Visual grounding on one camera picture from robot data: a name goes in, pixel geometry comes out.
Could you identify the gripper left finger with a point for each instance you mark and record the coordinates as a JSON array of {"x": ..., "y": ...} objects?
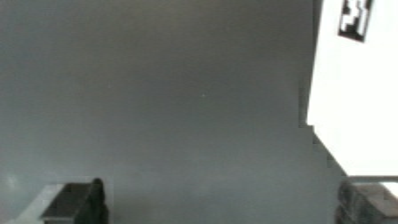
[{"x": 79, "y": 206}]

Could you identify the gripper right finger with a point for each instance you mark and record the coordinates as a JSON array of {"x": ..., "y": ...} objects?
[{"x": 368, "y": 203}]

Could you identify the white drawer cabinet box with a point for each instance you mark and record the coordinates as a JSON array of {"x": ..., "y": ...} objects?
[{"x": 352, "y": 112}]

